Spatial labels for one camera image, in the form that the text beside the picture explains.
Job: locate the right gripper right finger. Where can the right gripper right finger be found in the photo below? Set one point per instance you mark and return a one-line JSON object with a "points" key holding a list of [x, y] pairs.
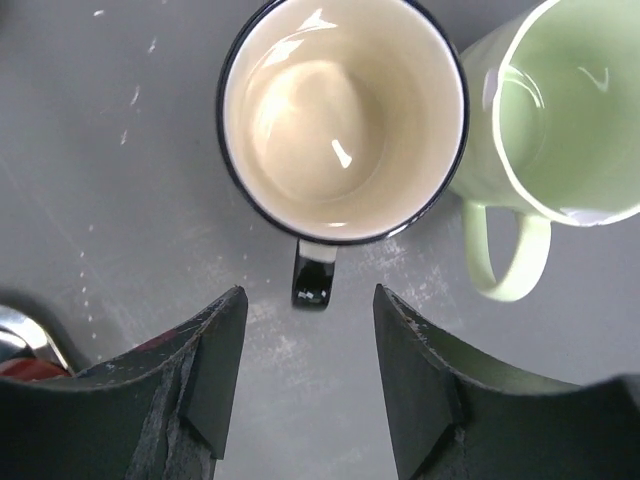
{"points": [[455, 412]]}

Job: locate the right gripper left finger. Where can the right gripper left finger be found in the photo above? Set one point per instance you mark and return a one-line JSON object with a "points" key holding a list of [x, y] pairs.
{"points": [[159, 411]]}

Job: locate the cream mug black handle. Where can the cream mug black handle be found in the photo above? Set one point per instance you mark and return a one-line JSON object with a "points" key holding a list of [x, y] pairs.
{"points": [[341, 123]]}

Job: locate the light green mug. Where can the light green mug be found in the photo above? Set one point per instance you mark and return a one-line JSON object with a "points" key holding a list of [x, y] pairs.
{"points": [[553, 137]]}

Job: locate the silver metal tray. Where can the silver metal tray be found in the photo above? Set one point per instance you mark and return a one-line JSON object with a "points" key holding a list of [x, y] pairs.
{"points": [[41, 343]]}

